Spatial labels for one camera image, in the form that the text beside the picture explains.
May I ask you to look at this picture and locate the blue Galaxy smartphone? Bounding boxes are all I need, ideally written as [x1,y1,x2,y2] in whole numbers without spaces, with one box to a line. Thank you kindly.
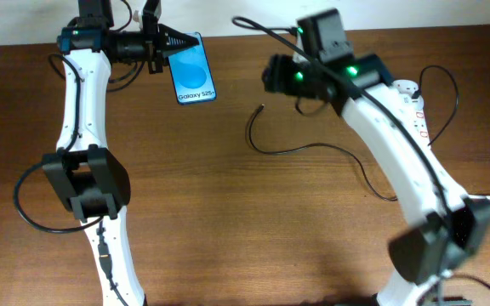
[168,32,217,105]

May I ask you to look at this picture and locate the black USB charging cable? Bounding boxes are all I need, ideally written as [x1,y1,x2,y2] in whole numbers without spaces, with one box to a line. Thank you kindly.
[247,65,460,202]

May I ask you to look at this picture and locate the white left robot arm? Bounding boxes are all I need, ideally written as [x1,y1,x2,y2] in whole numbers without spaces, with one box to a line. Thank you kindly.
[43,0,199,306]

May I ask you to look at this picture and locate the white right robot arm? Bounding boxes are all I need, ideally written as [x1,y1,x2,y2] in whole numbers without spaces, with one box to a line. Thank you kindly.
[262,8,490,305]

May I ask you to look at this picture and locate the white power strip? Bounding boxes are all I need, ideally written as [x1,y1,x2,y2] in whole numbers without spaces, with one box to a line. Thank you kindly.
[393,79,430,146]

